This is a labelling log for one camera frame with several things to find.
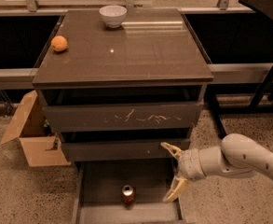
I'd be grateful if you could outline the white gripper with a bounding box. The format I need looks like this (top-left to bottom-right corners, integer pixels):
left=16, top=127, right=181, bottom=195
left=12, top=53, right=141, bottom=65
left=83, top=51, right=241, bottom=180
left=160, top=142, right=206, bottom=203

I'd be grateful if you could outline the red coke can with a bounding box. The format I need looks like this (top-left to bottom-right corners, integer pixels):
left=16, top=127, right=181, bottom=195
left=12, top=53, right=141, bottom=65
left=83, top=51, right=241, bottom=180
left=121, top=185, right=135, bottom=205

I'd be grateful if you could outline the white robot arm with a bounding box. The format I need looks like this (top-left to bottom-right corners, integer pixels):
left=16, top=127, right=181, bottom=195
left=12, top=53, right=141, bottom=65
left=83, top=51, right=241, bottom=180
left=161, top=133, right=273, bottom=203

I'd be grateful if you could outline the grey middle drawer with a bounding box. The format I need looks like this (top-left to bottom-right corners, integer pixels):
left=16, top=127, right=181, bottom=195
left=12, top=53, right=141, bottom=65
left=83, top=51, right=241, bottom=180
left=61, top=140, right=170, bottom=161

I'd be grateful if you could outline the grey open bottom drawer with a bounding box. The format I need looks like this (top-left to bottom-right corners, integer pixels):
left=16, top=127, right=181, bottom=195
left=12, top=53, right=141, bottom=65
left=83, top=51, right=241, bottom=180
left=72, top=159, right=186, bottom=224

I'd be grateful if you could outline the grey drawer cabinet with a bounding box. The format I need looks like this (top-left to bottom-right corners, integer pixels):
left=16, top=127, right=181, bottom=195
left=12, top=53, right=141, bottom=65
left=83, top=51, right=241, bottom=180
left=33, top=9, right=212, bottom=149

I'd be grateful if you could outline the grey top drawer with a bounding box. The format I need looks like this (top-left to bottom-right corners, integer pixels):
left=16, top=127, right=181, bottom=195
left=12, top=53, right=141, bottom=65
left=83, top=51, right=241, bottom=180
left=43, top=102, right=203, bottom=133

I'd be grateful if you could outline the brown cardboard box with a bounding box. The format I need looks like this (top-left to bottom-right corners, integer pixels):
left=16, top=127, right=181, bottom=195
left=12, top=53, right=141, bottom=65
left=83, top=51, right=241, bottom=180
left=1, top=91, right=71, bottom=167

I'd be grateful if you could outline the white ceramic bowl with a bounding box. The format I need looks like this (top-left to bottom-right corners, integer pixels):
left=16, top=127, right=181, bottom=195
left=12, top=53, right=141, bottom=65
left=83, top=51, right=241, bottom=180
left=99, top=5, right=128, bottom=28

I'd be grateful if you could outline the orange fruit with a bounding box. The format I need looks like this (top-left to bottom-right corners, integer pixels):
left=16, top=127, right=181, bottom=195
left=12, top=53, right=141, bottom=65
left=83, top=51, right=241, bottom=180
left=51, top=35, right=68, bottom=52

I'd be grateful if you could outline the black table with legs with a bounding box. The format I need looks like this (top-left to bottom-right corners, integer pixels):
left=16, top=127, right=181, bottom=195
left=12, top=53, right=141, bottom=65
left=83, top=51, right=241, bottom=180
left=205, top=0, right=273, bottom=139

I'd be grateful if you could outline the grey metal window rail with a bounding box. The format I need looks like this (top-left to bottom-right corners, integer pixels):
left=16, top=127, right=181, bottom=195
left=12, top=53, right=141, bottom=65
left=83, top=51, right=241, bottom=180
left=0, top=68, right=38, bottom=90

